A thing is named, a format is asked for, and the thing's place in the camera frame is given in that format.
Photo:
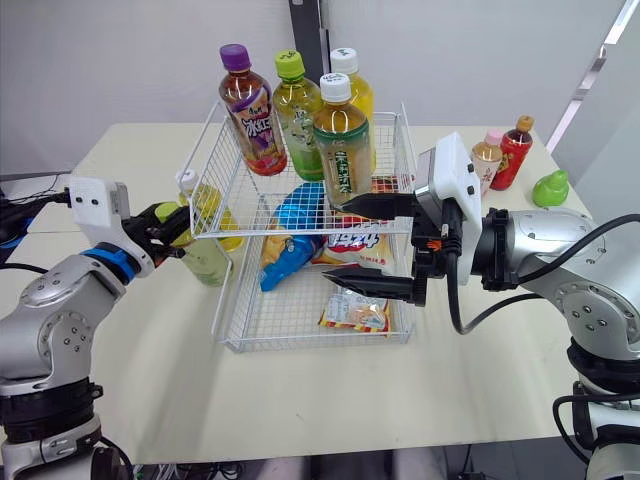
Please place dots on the green cap green tea bottle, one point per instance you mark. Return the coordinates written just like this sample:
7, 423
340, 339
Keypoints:
300, 130

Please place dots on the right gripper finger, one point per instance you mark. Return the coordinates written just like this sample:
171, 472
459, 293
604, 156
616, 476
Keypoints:
375, 285
380, 205

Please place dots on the brown cap red label bottle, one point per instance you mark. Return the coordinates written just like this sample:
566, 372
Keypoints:
512, 157

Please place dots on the red snack pack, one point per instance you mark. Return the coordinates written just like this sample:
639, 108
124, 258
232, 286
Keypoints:
387, 184

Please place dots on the white and red chip pack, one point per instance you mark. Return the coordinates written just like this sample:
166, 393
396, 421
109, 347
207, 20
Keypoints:
357, 245

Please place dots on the purple cap red tea bottle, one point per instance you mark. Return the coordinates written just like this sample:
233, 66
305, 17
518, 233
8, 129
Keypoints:
252, 135

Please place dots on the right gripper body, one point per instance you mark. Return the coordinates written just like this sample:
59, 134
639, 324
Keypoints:
425, 250

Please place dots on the white cap green label bottle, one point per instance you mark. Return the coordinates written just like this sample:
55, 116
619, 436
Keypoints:
345, 150

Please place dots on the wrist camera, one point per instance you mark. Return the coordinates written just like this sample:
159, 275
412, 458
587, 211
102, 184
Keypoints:
95, 205
452, 165

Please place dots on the small yellow snack pack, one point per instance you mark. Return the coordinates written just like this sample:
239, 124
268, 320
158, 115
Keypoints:
355, 315

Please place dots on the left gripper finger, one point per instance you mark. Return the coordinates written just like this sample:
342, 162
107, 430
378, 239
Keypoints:
175, 220
167, 249

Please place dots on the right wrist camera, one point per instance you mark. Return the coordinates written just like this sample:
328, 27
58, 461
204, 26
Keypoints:
452, 165

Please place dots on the white cap yellow drink bottle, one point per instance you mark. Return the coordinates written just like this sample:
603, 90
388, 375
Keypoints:
361, 92

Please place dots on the small white cap yellow bottle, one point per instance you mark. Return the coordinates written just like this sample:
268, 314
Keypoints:
186, 179

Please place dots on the green toy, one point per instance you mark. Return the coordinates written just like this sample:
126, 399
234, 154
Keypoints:
549, 190

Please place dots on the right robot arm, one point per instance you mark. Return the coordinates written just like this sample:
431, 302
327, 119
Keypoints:
565, 250

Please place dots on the pink cap tea bottle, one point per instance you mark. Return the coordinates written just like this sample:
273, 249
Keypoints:
487, 160

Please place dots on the blue snack pack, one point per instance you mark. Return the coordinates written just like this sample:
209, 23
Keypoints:
295, 215

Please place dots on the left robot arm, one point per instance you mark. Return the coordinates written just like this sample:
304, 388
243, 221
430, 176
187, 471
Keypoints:
60, 320

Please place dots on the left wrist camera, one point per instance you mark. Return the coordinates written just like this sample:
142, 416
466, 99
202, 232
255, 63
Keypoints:
95, 205

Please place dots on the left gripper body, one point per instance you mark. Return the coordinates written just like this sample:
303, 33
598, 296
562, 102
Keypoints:
137, 232

